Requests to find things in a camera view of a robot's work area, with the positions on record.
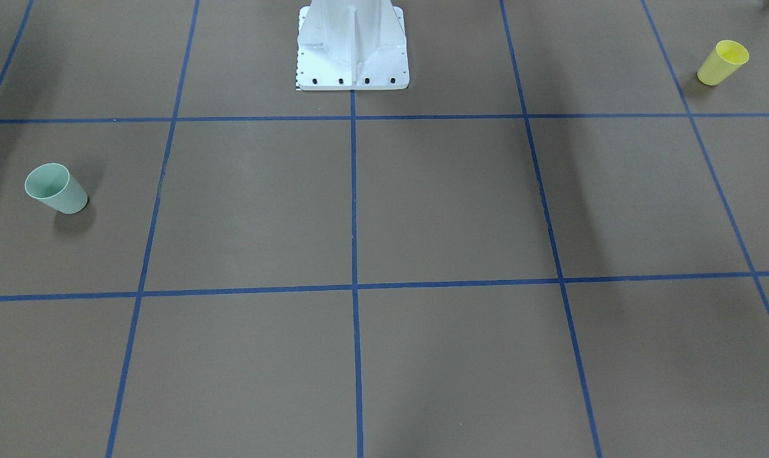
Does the green plastic cup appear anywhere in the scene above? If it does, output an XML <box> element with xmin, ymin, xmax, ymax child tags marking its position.
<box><xmin>24</xmin><ymin>163</ymin><xmax>90</xmax><ymax>214</ymax></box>

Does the yellow plastic cup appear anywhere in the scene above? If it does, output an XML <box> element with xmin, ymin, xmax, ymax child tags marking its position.
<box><xmin>696</xmin><ymin>39</ymin><xmax>750</xmax><ymax>87</ymax></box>

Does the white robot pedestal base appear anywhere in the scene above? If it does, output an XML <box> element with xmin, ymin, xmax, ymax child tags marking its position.
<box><xmin>295</xmin><ymin>1</ymin><xmax>410</xmax><ymax>91</ymax></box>

